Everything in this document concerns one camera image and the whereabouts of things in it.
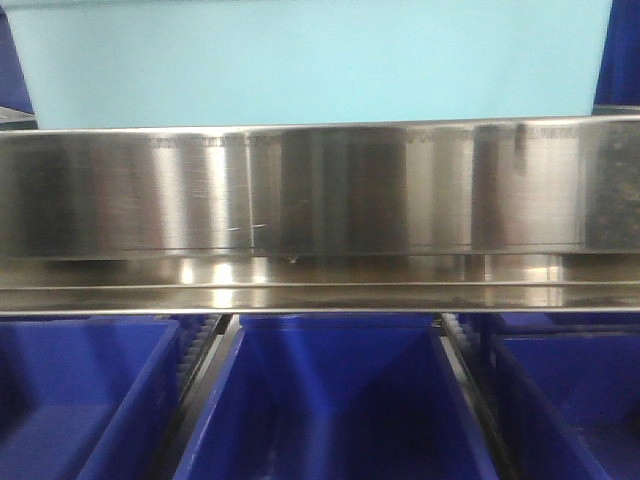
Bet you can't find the light blue bin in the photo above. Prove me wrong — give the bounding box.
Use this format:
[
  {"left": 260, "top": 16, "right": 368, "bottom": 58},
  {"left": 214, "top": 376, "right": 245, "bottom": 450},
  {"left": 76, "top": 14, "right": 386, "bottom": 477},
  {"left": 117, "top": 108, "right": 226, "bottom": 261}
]
[{"left": 2, "top": 1, "right": 612, "bottom": 128}]

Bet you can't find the dark blue bin lower middle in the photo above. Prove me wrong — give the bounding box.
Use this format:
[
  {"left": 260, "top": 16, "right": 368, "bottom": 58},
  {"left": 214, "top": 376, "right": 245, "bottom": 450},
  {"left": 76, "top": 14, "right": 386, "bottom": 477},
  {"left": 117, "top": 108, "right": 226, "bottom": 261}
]
[{"left": 174, "top": 312, "right": 497, "bottom": 479}]

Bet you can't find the dark blue bin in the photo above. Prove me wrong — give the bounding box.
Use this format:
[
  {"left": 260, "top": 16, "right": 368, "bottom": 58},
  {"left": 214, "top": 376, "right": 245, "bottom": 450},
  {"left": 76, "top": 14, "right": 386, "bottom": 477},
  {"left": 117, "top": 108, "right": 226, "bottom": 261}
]
[
  {"left": 1, "top": 315, "right": 206, "bottom": 479},
  {"left": 455, "top": 313, "right": 639, "bottom": 479},
  {"left": 174, "top": 312, "right": 497, "bottom": 479}
]

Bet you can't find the steel shelf front lip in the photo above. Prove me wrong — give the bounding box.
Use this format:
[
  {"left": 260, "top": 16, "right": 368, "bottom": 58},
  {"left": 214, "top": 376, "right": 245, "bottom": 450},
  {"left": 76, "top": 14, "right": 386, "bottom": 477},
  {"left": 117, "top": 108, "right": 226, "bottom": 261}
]
[{"left": 1, "top": 115, "right": 639, "bottom": 315}]

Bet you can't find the dark blue bin lower right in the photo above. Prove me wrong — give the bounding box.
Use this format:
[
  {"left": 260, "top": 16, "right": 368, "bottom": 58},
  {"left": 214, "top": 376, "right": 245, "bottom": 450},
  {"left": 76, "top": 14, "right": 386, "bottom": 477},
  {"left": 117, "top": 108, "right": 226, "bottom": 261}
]
[{"left": 455, "top": 313, "right": 639, "bottom": 479}]

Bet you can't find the dark blue bin lower left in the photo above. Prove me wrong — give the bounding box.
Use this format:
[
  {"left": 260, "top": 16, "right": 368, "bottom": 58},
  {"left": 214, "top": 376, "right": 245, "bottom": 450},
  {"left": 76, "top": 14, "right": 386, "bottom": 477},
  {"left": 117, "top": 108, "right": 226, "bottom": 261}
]
[{"left": 1, "top": 315, "right": 206, "bottom": 479}]

